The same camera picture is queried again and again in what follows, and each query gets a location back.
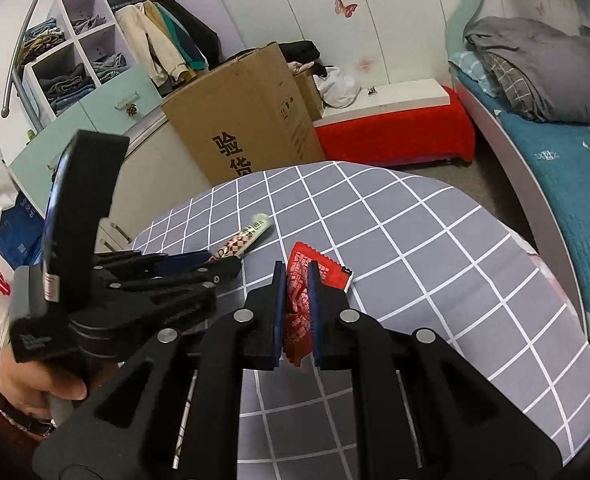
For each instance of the cream hanging garment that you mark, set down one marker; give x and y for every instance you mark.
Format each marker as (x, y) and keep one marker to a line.
(135, 45)

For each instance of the pink cloth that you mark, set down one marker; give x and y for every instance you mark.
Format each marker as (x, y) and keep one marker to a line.
(300, 67)

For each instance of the grey checked tablecloth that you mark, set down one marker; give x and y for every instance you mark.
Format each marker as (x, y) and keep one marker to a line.
(375, 220)

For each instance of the red snack wrapper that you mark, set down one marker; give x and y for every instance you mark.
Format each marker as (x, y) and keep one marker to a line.
(297, 320)

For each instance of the person's left hand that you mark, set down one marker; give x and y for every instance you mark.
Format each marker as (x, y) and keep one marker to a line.
(35, 385)

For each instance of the teal bed blanket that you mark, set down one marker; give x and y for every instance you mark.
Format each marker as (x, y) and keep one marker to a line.
(565, 185)

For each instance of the pine cone drawer knob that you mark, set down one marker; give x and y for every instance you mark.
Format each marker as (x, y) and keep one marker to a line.
(132, 109)

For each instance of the mint drawer cabinet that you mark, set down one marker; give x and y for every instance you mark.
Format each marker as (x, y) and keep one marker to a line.
(105, 95)

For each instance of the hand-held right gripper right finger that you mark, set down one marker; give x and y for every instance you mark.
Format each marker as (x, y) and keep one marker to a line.
(316, 320)

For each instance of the black clothes pile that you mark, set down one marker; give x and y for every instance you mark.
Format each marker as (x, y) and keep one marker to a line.
(300, 50)

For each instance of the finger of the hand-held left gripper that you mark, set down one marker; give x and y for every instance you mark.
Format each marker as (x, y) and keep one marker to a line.
(187, 259)
(220, 272)

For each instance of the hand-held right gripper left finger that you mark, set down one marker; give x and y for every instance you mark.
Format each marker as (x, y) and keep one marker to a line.
(279, 320)

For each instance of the curved metal pole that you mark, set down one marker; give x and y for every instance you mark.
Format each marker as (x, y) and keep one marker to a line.
(16, 57)

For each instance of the mint bed frame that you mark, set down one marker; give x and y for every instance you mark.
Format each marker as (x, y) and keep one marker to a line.
(525, 170)

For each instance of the grey plaid cloth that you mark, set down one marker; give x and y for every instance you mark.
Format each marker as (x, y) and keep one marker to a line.
(507, 85)

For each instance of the blue fabric bag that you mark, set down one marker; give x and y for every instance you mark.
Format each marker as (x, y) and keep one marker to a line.
(17, 232)

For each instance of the white wardrobe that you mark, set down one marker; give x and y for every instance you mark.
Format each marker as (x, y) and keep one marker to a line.
(400, 10)

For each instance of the small brown cardboard box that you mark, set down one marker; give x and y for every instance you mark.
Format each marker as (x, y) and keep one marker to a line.
(307, 95)

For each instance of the teal hanging garment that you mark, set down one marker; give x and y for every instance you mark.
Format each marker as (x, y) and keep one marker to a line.
(185, 40)

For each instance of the grey duvet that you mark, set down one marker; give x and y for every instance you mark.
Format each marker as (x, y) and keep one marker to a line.
(550, 70)

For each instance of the faded pink butterfly sticker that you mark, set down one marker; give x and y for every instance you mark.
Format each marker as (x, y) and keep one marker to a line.
(365, 64)

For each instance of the red and white low bench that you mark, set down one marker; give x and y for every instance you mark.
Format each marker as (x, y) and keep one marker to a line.
(395, 130)

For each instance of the black hanging garment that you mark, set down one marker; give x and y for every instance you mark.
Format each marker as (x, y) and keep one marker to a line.
(200, 30)

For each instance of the tan hanging garment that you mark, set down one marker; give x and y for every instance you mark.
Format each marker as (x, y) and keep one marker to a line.
(167, 45)

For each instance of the person's left forearm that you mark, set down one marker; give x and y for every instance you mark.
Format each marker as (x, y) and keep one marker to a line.
(10, 425)

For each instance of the folded clothes stack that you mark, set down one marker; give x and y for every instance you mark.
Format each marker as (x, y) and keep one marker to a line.
(109, 67)
(67, 85)
(89, 24)
(45, 40)

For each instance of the large brown cardboard box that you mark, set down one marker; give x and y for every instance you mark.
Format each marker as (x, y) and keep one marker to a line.
(235, 110)

